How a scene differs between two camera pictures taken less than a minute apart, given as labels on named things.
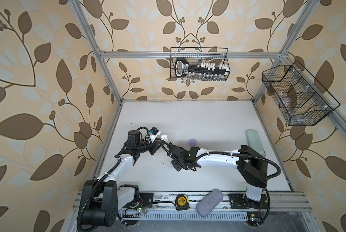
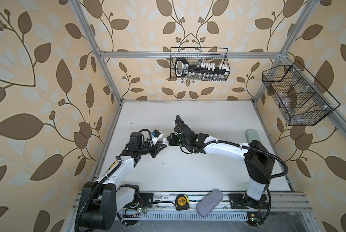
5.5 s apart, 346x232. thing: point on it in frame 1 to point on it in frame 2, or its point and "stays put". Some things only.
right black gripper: x=177 y=167 to x=171 y=140
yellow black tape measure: x=182 y=202 stays put
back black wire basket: x=199 y=63 stays put
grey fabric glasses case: x=209 y=203 stays put
